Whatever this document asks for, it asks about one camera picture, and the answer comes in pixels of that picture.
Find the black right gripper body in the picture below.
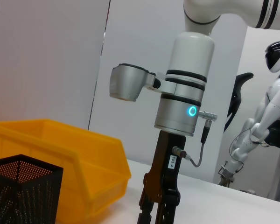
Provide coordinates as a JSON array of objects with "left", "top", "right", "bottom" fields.
[{"left": 154, "top": 130, "right": 186, "bottom": 191}]

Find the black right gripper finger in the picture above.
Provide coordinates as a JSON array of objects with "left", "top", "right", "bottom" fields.
[
  {"left": 137, "top": 168, "right": 163, "bottom": 224},
  {"left": 155, "top": 186, "right": 180, "bottom": 224}
]

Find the black mesh pen holder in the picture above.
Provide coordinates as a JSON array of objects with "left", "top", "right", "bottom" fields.
[{"left": 0, "top": 154, "right": 64, "bottom": 224}]

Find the yellow plastic storage bin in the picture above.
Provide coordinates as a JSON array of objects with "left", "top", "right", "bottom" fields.
[{"left": 0, "top": 119, "right": 132, "bottom": 222}]

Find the white humanoid robot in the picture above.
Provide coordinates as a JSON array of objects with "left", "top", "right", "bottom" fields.
[{"left": 218, "top": 41, "right": 280, "bottom": 187}]

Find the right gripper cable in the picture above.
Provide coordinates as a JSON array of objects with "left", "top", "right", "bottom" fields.
[{"left": 172, "top": 111, "right": 218, "bottom": 168}]

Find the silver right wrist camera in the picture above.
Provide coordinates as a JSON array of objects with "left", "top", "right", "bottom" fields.
[{"left": 109, "top": 62, "right": 163, "bottom": 102}]

